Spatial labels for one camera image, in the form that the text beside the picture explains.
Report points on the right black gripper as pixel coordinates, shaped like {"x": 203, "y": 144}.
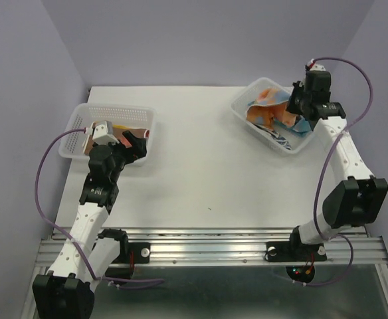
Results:
{"x": 297, "y": 86}

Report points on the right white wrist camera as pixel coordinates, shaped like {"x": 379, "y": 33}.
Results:
{"x": 314, "y": 65}

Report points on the left white plastic basket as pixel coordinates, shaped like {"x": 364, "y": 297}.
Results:
{"x": 84, "y": 115}

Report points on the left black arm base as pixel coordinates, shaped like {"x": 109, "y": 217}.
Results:
{"x": 123, "y": 267}

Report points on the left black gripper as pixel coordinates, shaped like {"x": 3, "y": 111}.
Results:
{"x": 137, "y": 144}

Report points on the right white plastic basket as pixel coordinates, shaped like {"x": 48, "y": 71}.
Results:
{"x": 239, "y": 107}

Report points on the yellow and blue towel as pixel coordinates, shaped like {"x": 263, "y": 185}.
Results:
{"x": 121, "y": 127}

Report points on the light blue patterned towel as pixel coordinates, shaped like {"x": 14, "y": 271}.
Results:
{"x": 301, "y": 127}

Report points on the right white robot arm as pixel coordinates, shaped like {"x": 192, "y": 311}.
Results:
{"x": 358, "y": 196}

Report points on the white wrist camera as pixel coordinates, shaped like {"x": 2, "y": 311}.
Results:
{"x": 101, "y": 133}
{"x": 314, "y": 65}

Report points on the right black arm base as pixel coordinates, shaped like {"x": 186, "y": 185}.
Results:
{"x": 300, "y": 259}

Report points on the aluminium rail frame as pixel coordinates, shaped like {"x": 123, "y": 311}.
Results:
{"x": 230, "y": 246}

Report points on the white plastic basket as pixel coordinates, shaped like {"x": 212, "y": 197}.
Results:
{"x": 84, "y": 115}
{"x": 239, "y": 107}

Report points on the red and brown towel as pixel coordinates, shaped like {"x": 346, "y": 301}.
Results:
{"x": 137, "y": 132}

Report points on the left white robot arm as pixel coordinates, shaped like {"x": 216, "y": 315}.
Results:
{"x": 67, "y": 290}

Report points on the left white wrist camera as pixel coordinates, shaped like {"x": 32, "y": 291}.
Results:
{"x": 101, "y": 133}

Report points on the white and blue printed towel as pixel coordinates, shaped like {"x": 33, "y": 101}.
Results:
{"x": 279, "y": 139}

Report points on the orange and blue spotted towel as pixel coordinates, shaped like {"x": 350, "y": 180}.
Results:
{"x": 270, "y": 106}

